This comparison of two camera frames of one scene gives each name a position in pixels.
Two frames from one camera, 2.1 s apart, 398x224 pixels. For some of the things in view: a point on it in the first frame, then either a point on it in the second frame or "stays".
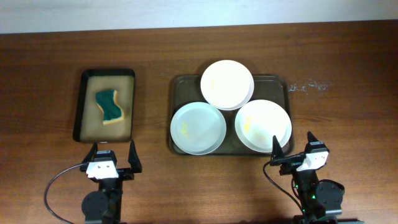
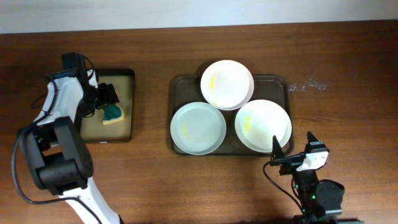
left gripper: x=135 y=167 -> x=111 y=96
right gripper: x=278 y=158 stays
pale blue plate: x=198 y=128 stays
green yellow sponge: x=106 y=100 stays
